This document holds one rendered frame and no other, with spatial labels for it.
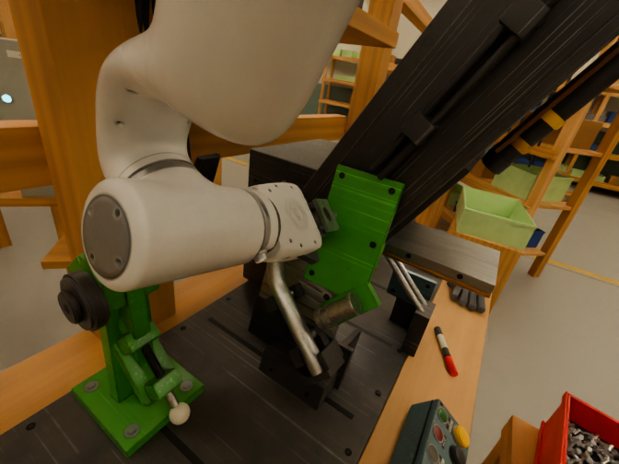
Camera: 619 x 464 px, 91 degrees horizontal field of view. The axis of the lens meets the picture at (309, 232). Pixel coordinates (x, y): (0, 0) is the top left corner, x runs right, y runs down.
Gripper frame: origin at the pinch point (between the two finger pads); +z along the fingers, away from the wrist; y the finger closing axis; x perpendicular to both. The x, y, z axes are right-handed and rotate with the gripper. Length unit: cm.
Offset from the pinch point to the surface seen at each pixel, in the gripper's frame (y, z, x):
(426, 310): -23.3, 21.2, -4.7
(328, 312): -14.4, 0.5, 4.4
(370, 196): -0.2, 3.9, -9.0
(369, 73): 53, 71, -10
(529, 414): -117, 145, 2
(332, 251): -5.5, 3.9, 1.1
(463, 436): -39.7, 7.1, -5.4
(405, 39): 474, 821, -54
